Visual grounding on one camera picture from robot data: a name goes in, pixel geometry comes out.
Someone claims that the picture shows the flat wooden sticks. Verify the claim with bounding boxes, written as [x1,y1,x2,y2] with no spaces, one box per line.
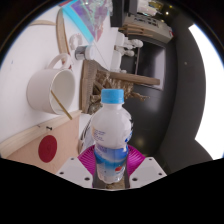
[55,8,72,66]

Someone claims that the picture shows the white ceramic mug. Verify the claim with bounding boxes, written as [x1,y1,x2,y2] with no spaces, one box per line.
[26,52,77,116]

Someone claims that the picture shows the beige wood-framed canvas board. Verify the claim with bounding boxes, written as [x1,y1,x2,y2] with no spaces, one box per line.
[0,109,88,175]

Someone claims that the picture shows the white cabinet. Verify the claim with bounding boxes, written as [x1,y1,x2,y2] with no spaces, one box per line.
[123,13,174,43]

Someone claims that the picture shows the thin wooden stick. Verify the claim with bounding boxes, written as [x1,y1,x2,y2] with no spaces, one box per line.
[49,89,74,120]

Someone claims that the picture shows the long ceiling light strip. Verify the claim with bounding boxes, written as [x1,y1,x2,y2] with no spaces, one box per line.
[188,23,224,161]

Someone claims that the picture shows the brown carved relief sculpture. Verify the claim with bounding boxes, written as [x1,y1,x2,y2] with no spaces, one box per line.
[79,59,161,116]

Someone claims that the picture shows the wooden paintbrush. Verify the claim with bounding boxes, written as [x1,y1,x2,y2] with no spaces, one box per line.
[28,19,57,27]

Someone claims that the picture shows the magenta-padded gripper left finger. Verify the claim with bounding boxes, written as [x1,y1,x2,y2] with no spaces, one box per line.
[55,144,100,190]

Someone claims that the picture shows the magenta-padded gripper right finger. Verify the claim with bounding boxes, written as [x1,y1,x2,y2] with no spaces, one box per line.
[125,144,168,189]

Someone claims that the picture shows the flat round red coaster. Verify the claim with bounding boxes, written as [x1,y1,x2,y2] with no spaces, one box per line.
[37,134,58,164]

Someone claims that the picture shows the white plaster bust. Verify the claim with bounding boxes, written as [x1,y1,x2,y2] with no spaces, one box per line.
[123,38,144,49]
[114,45,136,58]

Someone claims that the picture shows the blue-capped plastic water bottle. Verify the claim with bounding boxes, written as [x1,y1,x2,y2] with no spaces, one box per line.
[90,88,134,185]

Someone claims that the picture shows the black flat box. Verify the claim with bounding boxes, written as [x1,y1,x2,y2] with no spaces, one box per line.
[111,0,139,28]

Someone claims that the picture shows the purple and teal painting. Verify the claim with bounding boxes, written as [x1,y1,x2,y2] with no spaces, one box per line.
[61,0,113,43]

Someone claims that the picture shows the black wall screen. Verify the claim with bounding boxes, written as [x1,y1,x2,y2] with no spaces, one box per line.
[134,41,166,91]

